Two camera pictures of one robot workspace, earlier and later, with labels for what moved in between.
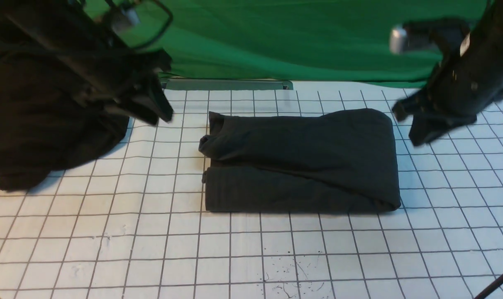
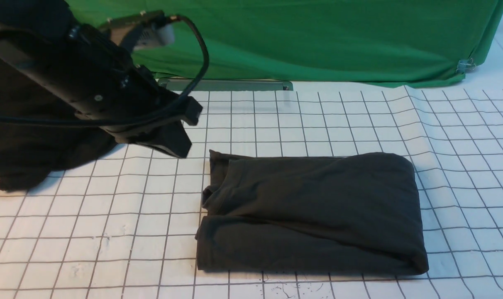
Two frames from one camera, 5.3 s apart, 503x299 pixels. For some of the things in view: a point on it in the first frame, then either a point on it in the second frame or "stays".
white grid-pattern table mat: x=133 y=224 stays
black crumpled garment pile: x=40 y=119 stays
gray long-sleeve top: x=341 y=160 -> x=355 y=214
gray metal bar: x=226 y=84 stays
